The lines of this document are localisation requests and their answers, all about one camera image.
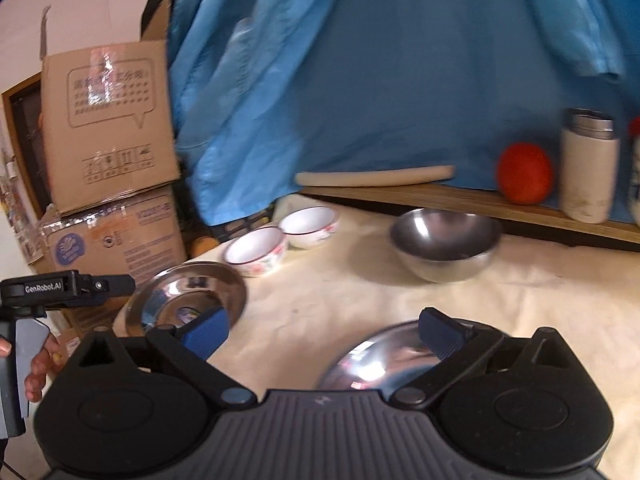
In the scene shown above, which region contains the white enamel bowl red rim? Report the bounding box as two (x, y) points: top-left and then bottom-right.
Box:
(223, 226), (289, 280)
(278, 206), (341, 250)

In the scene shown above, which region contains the steel plate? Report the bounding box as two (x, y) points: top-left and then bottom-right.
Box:
(320, 318), (512, 392)
(124, 261), (249, 339)

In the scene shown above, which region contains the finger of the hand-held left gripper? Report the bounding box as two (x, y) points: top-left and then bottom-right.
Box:
(91, 273), (137, 298)

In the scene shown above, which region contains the white thermos flask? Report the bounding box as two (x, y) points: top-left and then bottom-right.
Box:
(558, 108), (621, 225)

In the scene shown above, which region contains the person's left hand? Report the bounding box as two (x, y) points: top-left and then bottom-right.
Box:
(25, 334), (62, 403)

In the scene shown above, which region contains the wooden board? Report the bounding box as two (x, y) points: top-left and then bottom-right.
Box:
(299, 182), (640, 252)

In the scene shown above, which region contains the red tomato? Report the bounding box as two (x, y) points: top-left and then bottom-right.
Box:
(496, 142), (555, 206)

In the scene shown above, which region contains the black plastic crate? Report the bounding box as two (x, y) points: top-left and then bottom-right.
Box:
(214, 204), (277, 242)

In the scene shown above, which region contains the steel bowl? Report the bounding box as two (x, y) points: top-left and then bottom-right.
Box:
(389, 208), (503, 284)

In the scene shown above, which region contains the wooden rolling pin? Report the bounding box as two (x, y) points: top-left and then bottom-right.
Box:
(294, 164), (456, 189)

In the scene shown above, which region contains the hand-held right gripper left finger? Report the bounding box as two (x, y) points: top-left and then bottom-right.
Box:
(67, 306), (257, 411)

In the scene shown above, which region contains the cardboard box blue label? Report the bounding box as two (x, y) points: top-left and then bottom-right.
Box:
(39, 185), (189, 343)

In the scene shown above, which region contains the plain cardboard box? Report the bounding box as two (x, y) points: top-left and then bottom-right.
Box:
(41, 39), (182, 217)

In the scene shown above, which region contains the cream tablecloth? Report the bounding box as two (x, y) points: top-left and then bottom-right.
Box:
(112, 195), (640, 480)

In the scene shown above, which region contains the dark wooden frame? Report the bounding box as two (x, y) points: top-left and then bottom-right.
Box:
(2, 72), (54, 222)

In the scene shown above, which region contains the blue cloth garment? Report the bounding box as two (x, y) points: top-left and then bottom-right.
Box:
(167, 0), (640, 229)

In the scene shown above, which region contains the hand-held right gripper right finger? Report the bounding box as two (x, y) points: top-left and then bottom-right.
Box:
(390, 306), (583, 409)

